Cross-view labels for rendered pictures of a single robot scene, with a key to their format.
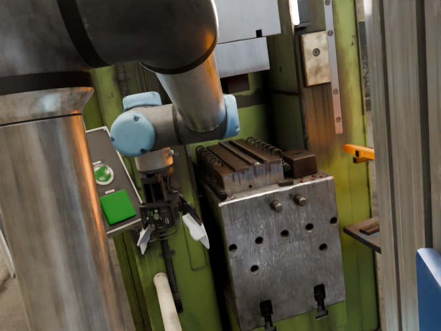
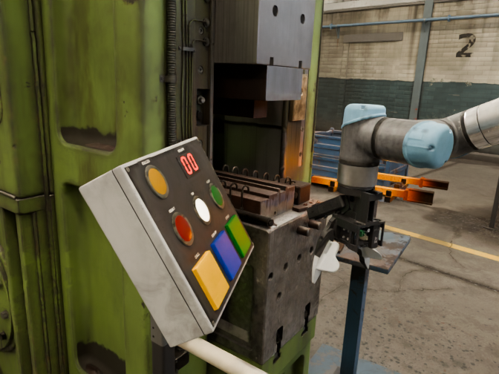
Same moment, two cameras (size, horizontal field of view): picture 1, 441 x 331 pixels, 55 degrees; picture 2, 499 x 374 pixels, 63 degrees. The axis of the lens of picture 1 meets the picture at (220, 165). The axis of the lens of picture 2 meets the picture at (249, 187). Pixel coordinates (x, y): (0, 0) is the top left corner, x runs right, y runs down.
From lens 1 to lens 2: 91 cm
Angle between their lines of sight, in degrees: 41
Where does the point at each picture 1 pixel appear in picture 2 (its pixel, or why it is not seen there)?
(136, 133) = (447, 144)
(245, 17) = (295, 46)
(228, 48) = (283, 72)
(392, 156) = not seen: outside the picture
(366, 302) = not seen: hidden behind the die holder
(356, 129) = (306, 164)
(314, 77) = (297, 113)
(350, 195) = not seen: hidden behind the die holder
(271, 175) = (287, 202)
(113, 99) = (157, 105)
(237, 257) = (271, 285)
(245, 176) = (273, 202)
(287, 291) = (292, 314)
